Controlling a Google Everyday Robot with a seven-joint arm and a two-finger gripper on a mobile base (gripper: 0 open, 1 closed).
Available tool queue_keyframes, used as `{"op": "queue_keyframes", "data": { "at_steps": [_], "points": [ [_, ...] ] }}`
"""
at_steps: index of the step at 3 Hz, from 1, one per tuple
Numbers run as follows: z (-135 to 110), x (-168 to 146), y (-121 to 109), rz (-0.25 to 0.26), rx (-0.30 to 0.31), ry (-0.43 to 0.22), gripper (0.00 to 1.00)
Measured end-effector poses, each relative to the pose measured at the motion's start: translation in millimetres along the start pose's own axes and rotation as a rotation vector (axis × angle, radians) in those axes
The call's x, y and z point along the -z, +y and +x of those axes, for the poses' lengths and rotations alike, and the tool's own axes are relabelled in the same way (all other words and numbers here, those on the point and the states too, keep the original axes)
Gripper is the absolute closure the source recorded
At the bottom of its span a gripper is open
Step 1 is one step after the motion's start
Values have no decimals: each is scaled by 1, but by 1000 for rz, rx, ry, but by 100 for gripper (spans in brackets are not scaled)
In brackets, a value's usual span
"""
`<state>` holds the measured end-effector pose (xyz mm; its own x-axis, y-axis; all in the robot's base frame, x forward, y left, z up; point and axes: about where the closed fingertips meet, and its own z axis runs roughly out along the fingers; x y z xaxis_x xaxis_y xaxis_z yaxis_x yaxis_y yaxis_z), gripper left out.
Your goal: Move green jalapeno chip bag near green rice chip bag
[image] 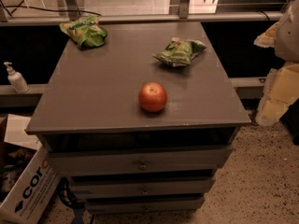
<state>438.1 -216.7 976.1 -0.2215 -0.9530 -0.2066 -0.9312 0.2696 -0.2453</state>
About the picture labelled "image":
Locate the black floor cable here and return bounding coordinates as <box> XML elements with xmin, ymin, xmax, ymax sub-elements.
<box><xmin>0</xmin><ymin>0</ymin><xmax>102</xmax><ymax>17</ymax></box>

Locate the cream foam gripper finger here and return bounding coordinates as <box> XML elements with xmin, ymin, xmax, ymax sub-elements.
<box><xmin>254</xmin><ymin>21</ymin><xmax>299</xmax><ymax>126</ymax></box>

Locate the black cable bundle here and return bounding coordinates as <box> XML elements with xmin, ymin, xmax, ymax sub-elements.
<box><xmin>57</xmin><ymin>176</ymin><xmax>86</xmax><ymax>210</ymax></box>

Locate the grey drawer cabinet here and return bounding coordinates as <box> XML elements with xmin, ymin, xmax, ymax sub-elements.
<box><xmin>27</xmin><ymin>22</ymin><xmax>249</xmax><ymax>214</ymax></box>

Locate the white pump bottle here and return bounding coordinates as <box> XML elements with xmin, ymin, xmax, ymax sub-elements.
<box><xmin>4</xmin><ymin>62</ymin><xmax>30</xmax><ymax>93</ymax></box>

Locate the green rice chip bag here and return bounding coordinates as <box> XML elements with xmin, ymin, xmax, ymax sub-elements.
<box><xmin>59</xmin><ymin>16</ymin><xmax>107</xmax><ymax>49</ymax></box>

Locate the red tomato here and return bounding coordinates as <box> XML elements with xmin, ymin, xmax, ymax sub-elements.
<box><xmin>138</xmin><ymin>82</ymin><xmax>167</xmax><ymax>112</ymax></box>

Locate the white cardboard box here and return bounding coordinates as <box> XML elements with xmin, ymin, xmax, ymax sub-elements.
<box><xmin>0</xmin><ymin>114</ymin><xmax>60</xmax><ymax>224</ymax></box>

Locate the green jalapeno chip bag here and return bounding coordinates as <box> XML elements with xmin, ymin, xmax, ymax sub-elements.
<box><xmin>153</xmin><ymin>37</ymin><xmax>206</xmax><ymax>67</ymax></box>

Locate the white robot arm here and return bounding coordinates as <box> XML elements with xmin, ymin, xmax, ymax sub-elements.
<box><xmin>254</xmin><ymin>0</ymin><xmax>299</xmax><ymax>126</ymax></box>

